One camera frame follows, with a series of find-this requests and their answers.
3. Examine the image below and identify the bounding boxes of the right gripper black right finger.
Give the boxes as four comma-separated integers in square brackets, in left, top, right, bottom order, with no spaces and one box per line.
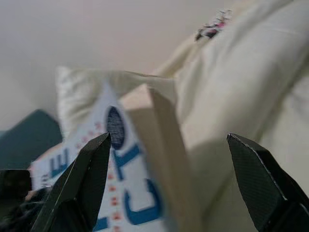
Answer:
[226,132,309,232]

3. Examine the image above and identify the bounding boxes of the teal upholstered bed headboard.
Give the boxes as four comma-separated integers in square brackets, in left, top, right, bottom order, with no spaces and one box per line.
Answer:
[0,108,63,170]

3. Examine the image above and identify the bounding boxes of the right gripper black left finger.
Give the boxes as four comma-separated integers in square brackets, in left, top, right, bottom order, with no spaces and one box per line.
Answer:
[30,131,112,232]

